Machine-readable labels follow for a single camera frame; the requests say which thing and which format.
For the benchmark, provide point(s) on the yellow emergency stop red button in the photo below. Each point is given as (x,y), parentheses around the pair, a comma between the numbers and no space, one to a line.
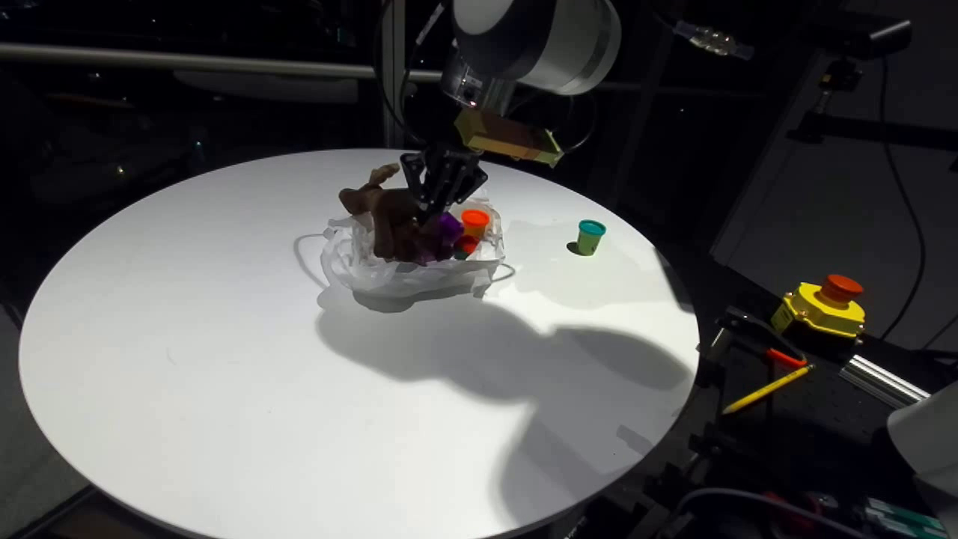
(824,310)

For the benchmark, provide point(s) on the orange lid yellow dough tub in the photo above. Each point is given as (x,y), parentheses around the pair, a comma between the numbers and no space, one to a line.
(478,223)

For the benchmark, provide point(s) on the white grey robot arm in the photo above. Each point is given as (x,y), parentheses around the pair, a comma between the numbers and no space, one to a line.
(541,39)

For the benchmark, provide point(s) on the yellow pencil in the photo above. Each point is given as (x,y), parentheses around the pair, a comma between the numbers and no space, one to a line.
(768,389)

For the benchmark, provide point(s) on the white plastic bag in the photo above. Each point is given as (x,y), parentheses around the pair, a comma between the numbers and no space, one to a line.
(420,280)

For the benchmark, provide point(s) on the teal lid dough tub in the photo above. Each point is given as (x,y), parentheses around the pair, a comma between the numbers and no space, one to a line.
(590,234)

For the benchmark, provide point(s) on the grey rounded cover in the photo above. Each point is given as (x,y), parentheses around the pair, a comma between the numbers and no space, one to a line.
(928,436)

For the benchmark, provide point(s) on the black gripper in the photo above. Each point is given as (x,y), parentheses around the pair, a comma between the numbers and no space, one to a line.
(452,166)

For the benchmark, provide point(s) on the yellowish wrist camera mount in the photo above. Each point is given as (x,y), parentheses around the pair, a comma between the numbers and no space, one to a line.
(509,139)

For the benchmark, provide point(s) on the vertical metal window post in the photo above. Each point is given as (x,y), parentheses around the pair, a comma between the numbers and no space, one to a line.
(394,79)

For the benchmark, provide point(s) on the horizontal metal window rail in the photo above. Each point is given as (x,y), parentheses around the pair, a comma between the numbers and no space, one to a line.
(198,61)

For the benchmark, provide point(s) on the aluminium bar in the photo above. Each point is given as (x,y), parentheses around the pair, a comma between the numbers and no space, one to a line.
(884,377)

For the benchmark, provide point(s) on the purple dough tub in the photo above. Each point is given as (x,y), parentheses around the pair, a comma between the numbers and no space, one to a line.
(445,234)

